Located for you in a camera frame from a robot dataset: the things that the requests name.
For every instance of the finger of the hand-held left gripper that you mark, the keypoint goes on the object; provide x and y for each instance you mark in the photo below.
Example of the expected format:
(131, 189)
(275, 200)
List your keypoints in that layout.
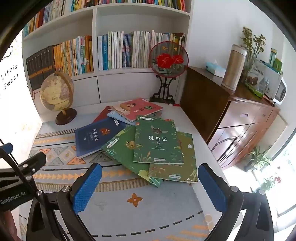
(34, 161)
(7, 147)

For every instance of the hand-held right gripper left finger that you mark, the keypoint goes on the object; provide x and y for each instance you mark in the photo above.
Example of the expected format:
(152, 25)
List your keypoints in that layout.
(86, 188)

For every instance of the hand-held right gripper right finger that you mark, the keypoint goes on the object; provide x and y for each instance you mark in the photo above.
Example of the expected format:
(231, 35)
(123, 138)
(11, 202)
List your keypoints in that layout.
(212, 188)

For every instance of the olive book with red butterfly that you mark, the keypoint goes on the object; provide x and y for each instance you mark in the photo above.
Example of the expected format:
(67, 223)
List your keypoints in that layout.
(185, 162)

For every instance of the pink book with robed figure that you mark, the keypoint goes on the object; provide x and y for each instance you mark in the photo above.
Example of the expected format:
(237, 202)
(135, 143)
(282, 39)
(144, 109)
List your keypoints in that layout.
(138, 109)

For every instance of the row of black and yellow books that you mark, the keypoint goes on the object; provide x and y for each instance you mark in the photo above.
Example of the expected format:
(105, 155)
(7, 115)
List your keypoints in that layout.
(64, 60)

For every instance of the row of colourful books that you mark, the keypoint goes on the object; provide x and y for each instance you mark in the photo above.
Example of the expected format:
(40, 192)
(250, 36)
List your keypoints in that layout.
(46, 15)
(129, 3)

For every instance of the row of white and blue books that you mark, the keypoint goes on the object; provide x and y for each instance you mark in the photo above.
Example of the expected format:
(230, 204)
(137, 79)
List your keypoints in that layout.
(129, 49)

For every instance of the patterned table mat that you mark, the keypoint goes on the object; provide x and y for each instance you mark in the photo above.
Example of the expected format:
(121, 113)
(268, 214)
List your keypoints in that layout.
(129, 215)

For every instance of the navy blue book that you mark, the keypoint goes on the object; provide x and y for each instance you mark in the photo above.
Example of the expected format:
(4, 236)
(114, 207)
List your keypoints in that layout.
(97, 139)

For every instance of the green book with frog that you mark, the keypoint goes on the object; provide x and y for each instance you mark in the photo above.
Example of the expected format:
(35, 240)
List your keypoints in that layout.
(120, 148)

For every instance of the green potted plant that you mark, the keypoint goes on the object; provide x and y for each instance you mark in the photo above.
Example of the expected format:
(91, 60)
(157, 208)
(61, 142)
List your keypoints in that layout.
(259, 157)

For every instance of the red flowering plant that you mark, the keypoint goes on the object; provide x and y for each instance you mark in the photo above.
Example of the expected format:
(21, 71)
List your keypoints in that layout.
(272, 182)

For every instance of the beige globe on wooden stand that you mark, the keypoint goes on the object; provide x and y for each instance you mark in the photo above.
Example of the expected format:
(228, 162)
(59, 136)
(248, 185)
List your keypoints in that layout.
(55, 92)

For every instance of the green book with beetle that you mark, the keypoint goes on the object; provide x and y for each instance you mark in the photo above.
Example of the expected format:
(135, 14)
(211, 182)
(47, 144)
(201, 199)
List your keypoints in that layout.
(157, 143)

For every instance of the light blue book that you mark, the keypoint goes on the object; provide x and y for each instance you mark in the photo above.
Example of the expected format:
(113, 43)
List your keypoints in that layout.
(115, 117)

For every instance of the brown wooden cabinet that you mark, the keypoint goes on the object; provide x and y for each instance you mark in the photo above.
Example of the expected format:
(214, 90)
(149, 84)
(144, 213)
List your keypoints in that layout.
(203, 104)

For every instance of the white appliance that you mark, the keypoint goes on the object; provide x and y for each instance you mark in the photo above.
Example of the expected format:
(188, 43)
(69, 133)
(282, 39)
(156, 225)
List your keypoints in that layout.
(281, 91)

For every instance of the pale blue tissue box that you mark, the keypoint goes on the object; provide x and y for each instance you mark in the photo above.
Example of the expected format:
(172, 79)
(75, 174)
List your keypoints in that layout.
(215, 69)

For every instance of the round embroidered fan on stand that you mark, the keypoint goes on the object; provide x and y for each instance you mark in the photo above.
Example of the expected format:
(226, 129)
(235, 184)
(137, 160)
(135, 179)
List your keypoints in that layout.
(167, 60)

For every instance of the green box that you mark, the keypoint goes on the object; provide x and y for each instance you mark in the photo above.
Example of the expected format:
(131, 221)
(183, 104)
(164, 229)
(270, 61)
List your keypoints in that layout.
(275, 60)

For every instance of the bunch of dried flowers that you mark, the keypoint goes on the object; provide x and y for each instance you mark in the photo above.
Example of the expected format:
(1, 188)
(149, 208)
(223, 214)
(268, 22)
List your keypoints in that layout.
(252, 44)

